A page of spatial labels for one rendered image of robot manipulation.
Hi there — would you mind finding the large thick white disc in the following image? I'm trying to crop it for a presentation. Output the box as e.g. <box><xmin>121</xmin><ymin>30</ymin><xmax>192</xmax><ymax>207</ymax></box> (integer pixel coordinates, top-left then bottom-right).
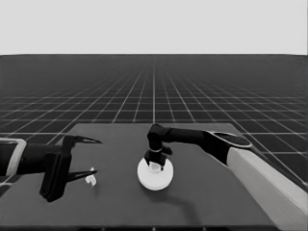
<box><xmin>137</xmin><ymin>156</ymin><xmax>175</xmax><ymax>192</ymax></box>

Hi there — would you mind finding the small white T-shaped piece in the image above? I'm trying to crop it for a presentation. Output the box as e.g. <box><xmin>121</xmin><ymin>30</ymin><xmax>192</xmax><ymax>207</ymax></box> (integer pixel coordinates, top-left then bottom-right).
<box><xmin>85</xmin><ymin>167</ymin><xmax>97</xmax><ymax>188</ymax></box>

